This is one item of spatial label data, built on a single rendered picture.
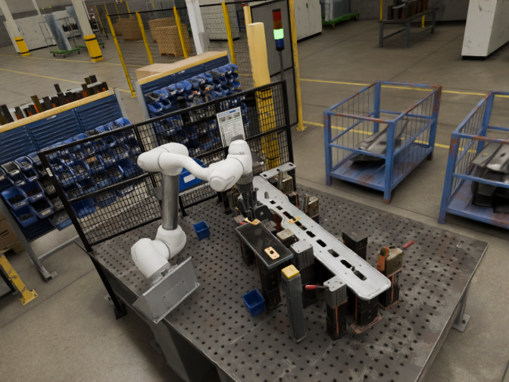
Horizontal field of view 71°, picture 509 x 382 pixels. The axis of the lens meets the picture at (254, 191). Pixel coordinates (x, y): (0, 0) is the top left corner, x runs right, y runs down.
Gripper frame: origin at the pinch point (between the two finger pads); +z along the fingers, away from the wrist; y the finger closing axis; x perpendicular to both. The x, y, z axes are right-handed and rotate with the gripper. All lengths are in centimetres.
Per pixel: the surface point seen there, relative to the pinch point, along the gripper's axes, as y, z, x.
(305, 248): 7.8, 15.2, -28.2
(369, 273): 20, 26, -57
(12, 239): -81, 106, 321
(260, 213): 14.4, 11.4, 8.8
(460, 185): 257, 108, -34
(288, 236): 13.0, 18.5, -12.3
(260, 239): -4.0, 10.2, -8.3
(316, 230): 33.4, 26.0, -16.6
